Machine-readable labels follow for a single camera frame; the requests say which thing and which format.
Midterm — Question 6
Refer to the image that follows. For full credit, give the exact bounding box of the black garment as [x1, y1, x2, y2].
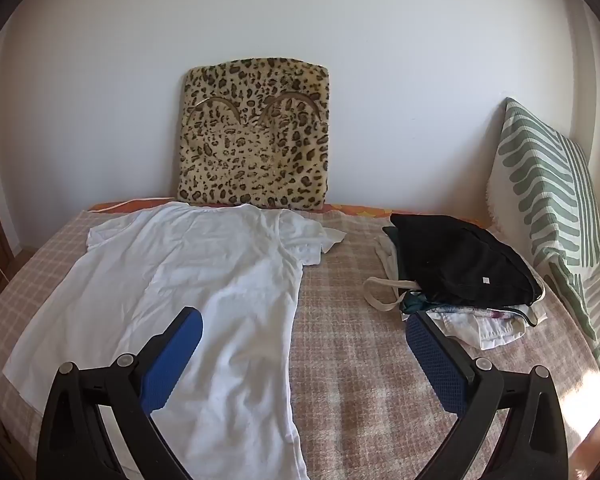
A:
[382, 214, 545, 308]

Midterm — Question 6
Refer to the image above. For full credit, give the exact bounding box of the white garment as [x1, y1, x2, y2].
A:
[425, 280, 548, 351]

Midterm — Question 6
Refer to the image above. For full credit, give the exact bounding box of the pink plaid blanket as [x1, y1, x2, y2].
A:
[0, 207, 600, 480]

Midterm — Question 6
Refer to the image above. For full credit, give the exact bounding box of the cream cloth bag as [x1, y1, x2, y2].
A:
[362, 234, 423, 312]

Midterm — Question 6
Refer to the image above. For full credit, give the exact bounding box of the white t-shirt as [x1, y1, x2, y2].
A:
[2, 202, 347, 480]

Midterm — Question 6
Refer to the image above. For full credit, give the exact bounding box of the green striped pillow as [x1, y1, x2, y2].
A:
[485, 97, 600, 406]

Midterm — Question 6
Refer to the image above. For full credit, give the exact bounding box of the teal garment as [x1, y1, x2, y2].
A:
[400, 292, 433, 316]

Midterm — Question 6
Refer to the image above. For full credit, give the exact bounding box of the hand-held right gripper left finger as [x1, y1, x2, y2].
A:
[36, 306, 204, 480]

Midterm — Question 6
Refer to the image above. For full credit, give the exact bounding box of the orange patterned bed sheet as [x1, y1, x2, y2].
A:
[87, 199, 496, 231]

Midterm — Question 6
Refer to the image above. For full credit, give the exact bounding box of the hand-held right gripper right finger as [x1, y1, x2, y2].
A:
[406, 311, 569, 480]

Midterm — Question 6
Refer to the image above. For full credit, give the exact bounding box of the leopard print cushion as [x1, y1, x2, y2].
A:
[177, 58, 331, 210]

